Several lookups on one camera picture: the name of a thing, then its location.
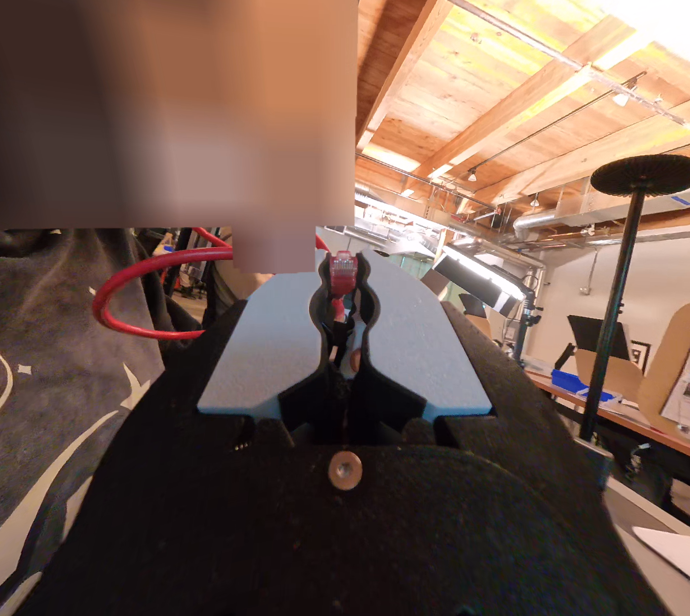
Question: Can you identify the red ethernet cable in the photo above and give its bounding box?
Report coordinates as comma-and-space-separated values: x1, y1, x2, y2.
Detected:
92, 227, 360, 341

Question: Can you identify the blue plastic bin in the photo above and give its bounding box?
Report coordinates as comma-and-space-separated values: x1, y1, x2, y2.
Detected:
551, 369, 615, 401

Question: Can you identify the person's dark printed shirt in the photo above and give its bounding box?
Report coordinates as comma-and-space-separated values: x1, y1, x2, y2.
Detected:
0, 228, 203, 606

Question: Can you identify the light panel on stand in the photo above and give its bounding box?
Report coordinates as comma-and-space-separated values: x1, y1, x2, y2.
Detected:
434, 244, 542, 363

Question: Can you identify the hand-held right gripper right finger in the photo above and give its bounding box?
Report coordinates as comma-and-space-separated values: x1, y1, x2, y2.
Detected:
360, 248, 496, 420

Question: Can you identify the black disc floor lamp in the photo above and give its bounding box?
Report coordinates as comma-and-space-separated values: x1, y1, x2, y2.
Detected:
577, 154, 690, 490

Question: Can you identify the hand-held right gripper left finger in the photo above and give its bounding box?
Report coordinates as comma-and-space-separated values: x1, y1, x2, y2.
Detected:
197, 251, 330, 421

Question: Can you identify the silver air duct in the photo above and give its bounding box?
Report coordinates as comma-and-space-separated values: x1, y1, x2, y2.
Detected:
512, 206, 596, 240

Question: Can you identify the instruction poster board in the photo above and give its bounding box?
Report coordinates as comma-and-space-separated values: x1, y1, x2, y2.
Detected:
639, 303, 690, 436

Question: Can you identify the long wooden desk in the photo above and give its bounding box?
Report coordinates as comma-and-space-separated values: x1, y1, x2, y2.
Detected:
525, 368, 690, 455

